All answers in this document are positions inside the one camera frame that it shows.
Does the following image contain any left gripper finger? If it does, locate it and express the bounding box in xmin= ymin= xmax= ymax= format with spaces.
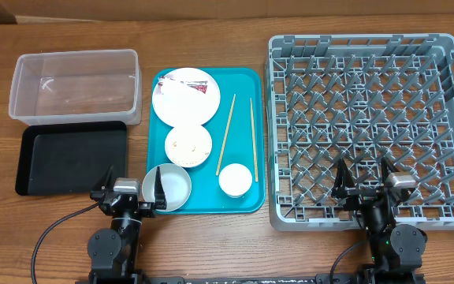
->
xmin=92 ymin=166 xmax=113 ymax=192
xmin=154 ymin=166 xmax=167 ymax=209

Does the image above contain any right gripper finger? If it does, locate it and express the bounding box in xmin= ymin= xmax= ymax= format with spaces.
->
xmin=380 ymin=157 xmax=400 ymax=185
xmin=334 ymin=158 xmax=355 ymax=189

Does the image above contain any shallow grey-white bowl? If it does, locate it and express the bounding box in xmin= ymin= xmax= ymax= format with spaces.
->
xmin=141 ymin=163 xmax=192 ymax=212

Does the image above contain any white bowl with food residue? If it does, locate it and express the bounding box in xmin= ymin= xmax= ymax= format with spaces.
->
xmin=165 ymin=125 xmax=213 ymax=168

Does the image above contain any small white cup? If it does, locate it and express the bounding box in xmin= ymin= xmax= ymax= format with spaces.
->
xmin=219 ymin=163 xmax=252 ymax=198

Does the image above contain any wooden chopstick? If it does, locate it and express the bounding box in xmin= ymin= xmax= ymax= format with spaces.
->
xmin=250 ymin=98 xmax=259 ymax=182
xmin=216 ymin=94 xmax=236 ymax=176

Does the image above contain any large white plate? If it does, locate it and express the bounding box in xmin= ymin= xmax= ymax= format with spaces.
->
xmin=151 ymin=68 xmax=221 ymax=127

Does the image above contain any red snack wrapper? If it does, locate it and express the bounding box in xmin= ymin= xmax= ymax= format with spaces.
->
xmin=158 ymin=75 xmax=209 ymax=95

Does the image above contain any white napkin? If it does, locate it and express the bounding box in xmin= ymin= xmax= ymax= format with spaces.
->
xmin=159 ymin=78 xmax=191 ymax=95

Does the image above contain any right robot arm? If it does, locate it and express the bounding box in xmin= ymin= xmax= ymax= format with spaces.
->
xmin=329 ymin=158 xmax=428 ymax=283

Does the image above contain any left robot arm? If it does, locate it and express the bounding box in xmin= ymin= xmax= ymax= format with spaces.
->
xmin=87 ymin=167 xmax=167 ymax=283

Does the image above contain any black food waste tray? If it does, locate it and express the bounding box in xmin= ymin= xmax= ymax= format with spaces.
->
xmin=15 ymin=121 xmax=128 ymax=196

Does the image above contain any grey dishwasher rack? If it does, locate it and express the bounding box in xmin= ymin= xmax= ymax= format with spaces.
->
xmin=266 ymin=33 xmax=454 ymax=231

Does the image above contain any clear plastic waste bin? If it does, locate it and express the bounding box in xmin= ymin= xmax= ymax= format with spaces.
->
xmin=8 ymin=49 xmax=143 ymax=125

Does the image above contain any teal serving tray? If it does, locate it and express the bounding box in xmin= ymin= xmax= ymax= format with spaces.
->
xmin=144 ymin=66 xmax=266 ymax=215

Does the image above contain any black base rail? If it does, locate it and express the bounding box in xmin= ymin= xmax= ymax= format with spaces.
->
xmin=75 ymin=272 xmax=426 ymax=284

